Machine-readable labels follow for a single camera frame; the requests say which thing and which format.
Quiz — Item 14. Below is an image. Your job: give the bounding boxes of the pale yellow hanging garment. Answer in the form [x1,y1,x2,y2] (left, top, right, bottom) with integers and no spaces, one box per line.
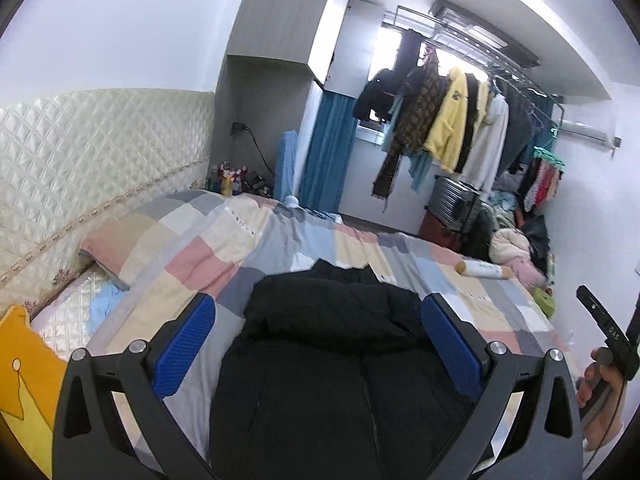
[472,80,493,126]

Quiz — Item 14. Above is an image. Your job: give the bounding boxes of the teal curtain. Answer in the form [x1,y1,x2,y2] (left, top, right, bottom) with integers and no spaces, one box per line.
[535,92,556,141]

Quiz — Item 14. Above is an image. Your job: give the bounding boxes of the grey white wardrobe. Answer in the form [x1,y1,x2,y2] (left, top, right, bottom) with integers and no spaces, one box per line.
[212,0,353,206]

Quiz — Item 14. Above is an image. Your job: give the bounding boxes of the white hoodie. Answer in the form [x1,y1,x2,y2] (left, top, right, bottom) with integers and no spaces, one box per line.
[465,92,510,193]

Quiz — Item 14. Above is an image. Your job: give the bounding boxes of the dark grey sweater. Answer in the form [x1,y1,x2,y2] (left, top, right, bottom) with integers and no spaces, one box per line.
[500,77,536,171]

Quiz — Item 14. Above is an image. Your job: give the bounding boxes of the red suitcase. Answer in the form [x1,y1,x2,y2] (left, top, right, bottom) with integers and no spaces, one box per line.
[419,210,461,246]

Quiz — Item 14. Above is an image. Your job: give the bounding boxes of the person's right hand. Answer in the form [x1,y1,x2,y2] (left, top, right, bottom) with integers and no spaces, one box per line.
[575,352,632,453]

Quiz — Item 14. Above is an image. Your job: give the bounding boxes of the green stool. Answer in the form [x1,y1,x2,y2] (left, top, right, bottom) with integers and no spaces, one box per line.
[532,287,557,318]

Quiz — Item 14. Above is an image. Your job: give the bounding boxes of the cream fleece blanket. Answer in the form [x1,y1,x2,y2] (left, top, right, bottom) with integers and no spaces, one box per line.
[490,227,531,263]

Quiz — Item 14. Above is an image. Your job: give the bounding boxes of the black puffer jacket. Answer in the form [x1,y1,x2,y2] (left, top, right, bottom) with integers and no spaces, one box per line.
[209,258,483,480]

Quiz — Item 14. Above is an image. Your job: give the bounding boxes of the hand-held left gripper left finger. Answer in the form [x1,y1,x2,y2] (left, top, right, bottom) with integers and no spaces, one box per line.
[51,292,217,480]

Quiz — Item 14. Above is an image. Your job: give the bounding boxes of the metal ceiling drying rack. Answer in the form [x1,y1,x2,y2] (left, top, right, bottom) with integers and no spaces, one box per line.
[382,0,566,111]

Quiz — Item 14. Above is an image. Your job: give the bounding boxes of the cream quilted headboard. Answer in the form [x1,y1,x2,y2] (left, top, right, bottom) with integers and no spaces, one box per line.
[0,89,216,306]

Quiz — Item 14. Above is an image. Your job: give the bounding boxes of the cluster of small bottles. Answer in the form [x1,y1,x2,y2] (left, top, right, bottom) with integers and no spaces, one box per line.
[205,160,273,196]

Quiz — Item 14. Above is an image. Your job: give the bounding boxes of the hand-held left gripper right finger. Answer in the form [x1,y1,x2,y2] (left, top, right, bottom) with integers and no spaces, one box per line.
[421,292,586,480]

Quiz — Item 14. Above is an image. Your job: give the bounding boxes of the blue curtain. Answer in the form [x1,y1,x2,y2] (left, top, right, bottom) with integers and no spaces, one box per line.
[298,92,357,216]

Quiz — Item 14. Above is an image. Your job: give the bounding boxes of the brown plaid hanging coat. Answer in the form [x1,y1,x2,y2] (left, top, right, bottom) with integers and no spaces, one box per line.
[372,60,441,198]

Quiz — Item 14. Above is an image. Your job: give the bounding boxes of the black hanging garment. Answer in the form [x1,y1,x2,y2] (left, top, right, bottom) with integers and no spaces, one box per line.
[457,72,481,171]

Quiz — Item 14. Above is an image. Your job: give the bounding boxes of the yellow cushion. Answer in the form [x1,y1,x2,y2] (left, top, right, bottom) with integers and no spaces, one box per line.
[0,305,68,478]

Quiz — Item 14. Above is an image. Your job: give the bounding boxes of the pink plush garment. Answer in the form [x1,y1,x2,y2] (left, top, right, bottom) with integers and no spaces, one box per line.
[510,257,548,286]

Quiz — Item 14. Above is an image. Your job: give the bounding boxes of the window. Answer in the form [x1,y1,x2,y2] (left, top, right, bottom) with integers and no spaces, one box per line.
[357,25,431,148]

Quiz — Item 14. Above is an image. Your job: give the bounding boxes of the yellow fleece jacket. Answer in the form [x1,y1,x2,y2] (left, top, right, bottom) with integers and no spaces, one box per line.
[424,67,476,173]

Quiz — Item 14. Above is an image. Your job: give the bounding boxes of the pastel patchwork quilt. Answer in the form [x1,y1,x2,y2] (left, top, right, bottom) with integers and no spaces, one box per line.
[80,191,571,480]

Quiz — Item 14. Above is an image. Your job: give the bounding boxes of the white air conditioner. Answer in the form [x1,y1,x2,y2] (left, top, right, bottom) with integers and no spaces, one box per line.
[557,120,623,151]

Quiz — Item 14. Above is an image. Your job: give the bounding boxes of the light blue cloth cover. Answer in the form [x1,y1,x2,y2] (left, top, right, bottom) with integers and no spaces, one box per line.
[272,130,301,208]

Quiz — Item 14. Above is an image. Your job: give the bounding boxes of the cream quilted mattress pad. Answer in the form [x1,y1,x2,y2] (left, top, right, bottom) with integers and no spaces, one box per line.
[30,267,136,361]

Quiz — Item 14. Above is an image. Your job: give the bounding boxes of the black cable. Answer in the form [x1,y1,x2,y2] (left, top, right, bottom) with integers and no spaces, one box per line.
[242,127,277,183]

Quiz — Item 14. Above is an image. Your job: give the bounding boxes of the white bolster roll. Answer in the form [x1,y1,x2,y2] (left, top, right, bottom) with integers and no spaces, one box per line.
[455,255,513,281]

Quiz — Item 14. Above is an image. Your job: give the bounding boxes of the silver suitcase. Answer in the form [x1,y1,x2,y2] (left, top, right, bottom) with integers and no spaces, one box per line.
[431,175,483,233]

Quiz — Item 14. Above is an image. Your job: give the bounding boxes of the pile of mixed clothes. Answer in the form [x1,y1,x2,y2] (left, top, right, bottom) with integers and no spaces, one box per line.
[480,190,551,266]

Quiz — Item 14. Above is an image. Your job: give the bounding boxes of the light blue cloth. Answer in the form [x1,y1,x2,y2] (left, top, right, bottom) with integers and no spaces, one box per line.
[89,284,132,333]

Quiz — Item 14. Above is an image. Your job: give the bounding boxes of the green clip hanger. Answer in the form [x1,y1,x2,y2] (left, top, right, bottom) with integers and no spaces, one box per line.
[532,125,566,167]

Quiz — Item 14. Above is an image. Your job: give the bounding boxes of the black hanging jacket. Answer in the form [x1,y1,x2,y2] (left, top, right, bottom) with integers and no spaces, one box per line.
[352,30,426,123]

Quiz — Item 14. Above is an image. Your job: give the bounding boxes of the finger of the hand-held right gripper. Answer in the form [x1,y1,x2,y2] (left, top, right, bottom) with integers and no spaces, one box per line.
[577,285,613,333]

